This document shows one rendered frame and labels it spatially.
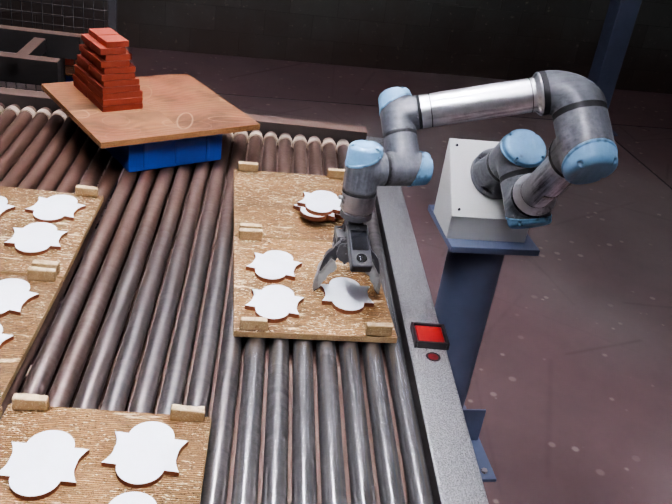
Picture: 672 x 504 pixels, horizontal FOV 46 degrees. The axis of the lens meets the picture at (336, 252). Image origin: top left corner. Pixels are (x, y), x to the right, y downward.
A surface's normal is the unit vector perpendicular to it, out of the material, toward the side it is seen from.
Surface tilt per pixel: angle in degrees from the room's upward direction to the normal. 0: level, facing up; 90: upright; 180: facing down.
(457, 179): 46
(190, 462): 0
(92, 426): 0
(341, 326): 0
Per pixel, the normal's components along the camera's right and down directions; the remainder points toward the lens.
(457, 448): 0.13, -0.87
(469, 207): 0.18, -0.25
